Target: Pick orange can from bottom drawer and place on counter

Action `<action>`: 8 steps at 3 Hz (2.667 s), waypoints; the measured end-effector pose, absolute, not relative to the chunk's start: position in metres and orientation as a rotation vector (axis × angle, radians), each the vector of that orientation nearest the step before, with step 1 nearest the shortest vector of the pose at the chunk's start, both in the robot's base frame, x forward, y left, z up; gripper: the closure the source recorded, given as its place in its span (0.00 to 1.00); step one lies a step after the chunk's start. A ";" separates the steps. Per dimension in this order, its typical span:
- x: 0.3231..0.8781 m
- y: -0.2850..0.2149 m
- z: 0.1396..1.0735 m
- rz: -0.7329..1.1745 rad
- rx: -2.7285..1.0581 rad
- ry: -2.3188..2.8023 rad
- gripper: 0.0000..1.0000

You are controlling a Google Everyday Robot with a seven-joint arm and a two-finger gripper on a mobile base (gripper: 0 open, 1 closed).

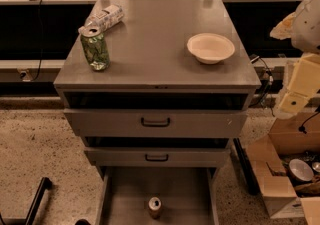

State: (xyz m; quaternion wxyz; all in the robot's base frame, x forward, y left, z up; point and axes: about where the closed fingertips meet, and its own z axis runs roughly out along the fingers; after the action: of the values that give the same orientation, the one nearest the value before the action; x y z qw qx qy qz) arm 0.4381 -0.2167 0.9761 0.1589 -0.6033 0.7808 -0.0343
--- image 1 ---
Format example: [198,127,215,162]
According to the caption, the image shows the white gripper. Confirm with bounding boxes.
[275,53,320,119]

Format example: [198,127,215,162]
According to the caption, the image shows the orange soda can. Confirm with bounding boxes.
[148,197,163,219]

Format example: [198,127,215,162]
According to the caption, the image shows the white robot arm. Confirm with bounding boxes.
[270,0,320,119]

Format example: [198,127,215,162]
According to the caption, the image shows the grey metal drawer cabinet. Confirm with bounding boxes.
[53,0,262,225]

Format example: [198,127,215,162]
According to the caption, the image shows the top grey drawer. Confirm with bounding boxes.
[65,109,247,138]

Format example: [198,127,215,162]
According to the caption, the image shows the open bottom grey drawer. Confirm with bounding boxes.
[95,167,219,225]

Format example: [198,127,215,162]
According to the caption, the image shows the green soda can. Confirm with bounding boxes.
[79,26,110,71]

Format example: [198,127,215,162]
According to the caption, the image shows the middle grey drawer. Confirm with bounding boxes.
[84,147,229,168]

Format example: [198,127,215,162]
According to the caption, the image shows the brown cardboard box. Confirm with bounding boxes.
[246,113,320,225]

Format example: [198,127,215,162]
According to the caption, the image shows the white bowl in box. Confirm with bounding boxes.
[289,159,314,182]

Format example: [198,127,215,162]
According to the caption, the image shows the white paper bowl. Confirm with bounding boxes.
[187,33,235,65]

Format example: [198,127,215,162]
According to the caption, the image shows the black bar beside cabinet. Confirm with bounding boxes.
[233,138,260,195]

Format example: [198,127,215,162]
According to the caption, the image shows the clear plastic water bottle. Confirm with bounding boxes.
[84,4,124,31]

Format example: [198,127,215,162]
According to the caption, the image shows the black metal stand leg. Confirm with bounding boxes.
[0,177,53,225]

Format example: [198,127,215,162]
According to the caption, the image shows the black cables on right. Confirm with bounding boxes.
[249,54,276,117]

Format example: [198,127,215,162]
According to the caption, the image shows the black cable on left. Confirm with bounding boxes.
[31,0,54,82]

